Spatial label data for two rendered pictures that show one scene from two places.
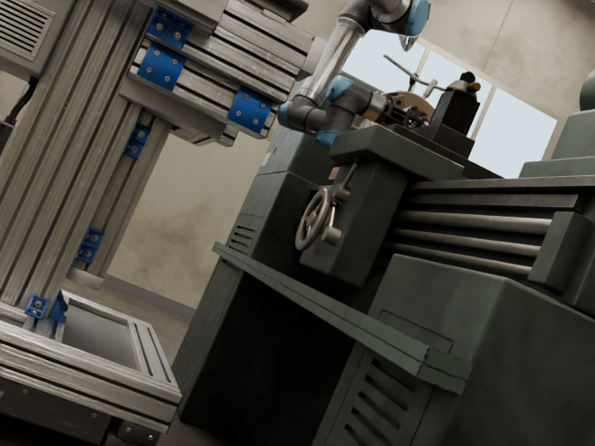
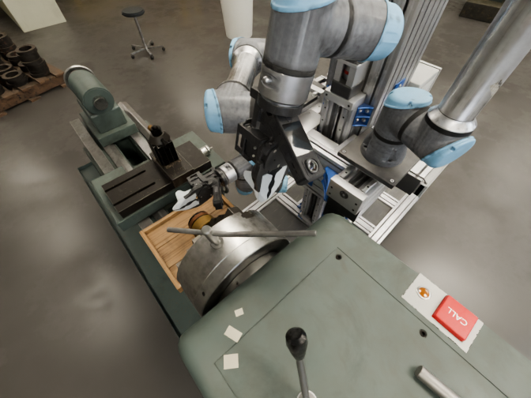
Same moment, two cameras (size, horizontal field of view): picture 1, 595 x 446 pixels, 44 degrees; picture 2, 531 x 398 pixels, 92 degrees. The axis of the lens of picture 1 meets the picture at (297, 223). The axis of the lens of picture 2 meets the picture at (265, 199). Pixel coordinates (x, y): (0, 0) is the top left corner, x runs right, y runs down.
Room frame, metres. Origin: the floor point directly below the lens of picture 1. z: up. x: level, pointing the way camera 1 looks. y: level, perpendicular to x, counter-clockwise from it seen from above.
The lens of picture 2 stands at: (2.65, -0.24, 1.80)
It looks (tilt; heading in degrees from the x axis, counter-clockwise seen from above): 54 degrees down; 152
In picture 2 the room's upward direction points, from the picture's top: straight up
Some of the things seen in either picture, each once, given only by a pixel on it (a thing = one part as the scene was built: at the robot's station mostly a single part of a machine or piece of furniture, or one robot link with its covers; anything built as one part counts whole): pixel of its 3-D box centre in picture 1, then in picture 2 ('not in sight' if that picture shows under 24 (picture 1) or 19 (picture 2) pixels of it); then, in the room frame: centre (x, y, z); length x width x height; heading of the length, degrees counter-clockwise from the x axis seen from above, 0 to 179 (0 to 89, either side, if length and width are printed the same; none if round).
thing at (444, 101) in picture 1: (452, 116); (163, 149); (1.76, -0.24, 1.07); 0.07 x 0.07 x 0.10; 13
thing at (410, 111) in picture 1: (400, 119); (207, 183); (2.02, -0.15, 1.08); 0.12 x 0.09 x 0.08; 103
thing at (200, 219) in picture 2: not in sight; (205, 227); (2.20, -0.22, 1.08); 0.09 x 0.09 x 0.09; 14
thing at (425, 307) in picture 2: not in sight; (434, 313); (2.71, 0.13, 1.23); 0.13 x 0.08 x 0.06; 13
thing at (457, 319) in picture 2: not in sight; (453, 317); (2.73, 0.14, 1.26); 0.06 x 0.06 x 0.02; 13
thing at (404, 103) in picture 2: not in sight; (403, 113); (2.26, 0.45, 1.33); 0.13 x 0.12 x 0.14; 175
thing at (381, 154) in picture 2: not in sight; (387, 141); (2.25, 0.45, 1.21); 0.15 x 0.15 x 0.10
